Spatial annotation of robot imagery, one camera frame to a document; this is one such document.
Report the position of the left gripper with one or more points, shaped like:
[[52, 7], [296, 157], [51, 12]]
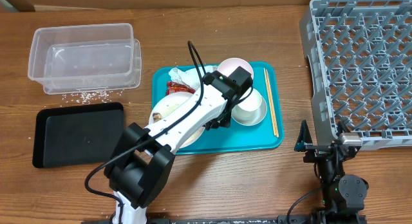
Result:
[[225, 121]]

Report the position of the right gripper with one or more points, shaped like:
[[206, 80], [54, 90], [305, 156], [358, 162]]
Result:
[[304, 143]]

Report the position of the grey green bowl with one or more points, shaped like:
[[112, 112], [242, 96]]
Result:
[[250, 118]]

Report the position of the small white cup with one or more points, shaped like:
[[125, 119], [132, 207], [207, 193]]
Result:
[[251, 100]]

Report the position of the white napkin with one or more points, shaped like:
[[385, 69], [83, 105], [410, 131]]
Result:
[[190, 77]]

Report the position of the red snack wrapper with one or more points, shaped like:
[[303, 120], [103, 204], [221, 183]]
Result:
[[174, 87]]

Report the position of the brown food scrap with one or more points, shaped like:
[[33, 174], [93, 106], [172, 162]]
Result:
[[156, 117]]

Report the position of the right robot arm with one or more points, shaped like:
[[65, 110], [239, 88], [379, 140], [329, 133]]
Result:
[[343, 194]]

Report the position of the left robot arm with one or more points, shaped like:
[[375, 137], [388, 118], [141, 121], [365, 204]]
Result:
[[143, 157]]

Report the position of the grey dishwasher rack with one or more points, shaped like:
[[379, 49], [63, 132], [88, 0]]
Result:
[[359, 52]]

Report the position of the teal serving tray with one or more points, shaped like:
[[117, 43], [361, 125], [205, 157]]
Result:
[[237, 137]]

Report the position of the white pink bowl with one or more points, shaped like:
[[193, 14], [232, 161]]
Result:
[[228, 66]]

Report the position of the clear plastic bin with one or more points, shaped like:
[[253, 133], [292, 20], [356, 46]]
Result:
[[83, 58]]

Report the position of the spilled rice on table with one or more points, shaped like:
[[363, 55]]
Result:
[[91, 97]]

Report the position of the black plastic tray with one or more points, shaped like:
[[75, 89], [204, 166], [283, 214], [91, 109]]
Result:
[[77, 134]]

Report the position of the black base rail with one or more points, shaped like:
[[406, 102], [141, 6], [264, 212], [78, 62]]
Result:
[[241, 221]]

